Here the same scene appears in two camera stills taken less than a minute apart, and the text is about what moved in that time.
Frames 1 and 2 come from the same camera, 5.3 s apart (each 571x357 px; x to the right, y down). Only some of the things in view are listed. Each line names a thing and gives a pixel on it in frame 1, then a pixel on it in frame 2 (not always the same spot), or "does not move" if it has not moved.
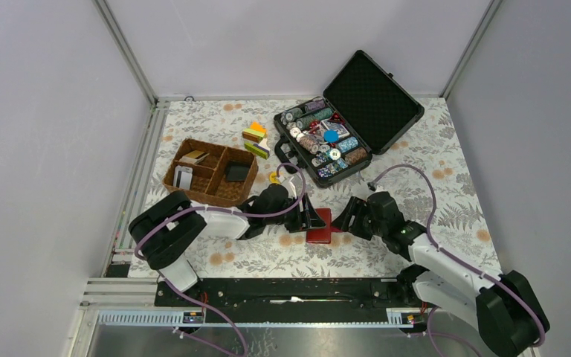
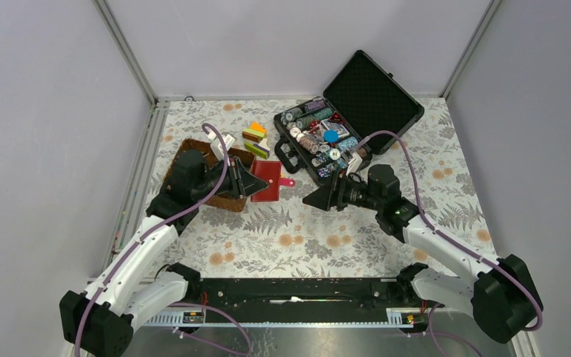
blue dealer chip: x=331 y=135 does not move
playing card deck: x=331 y=125 does not move
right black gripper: x=356 y=207 to x=331 y=195
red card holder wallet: x=322 y=236 to x=270 y=171
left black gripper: x=307 y=219 to x=242 y=181
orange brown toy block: x=255 y=132 does not move
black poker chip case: x=363 y=110 does not move
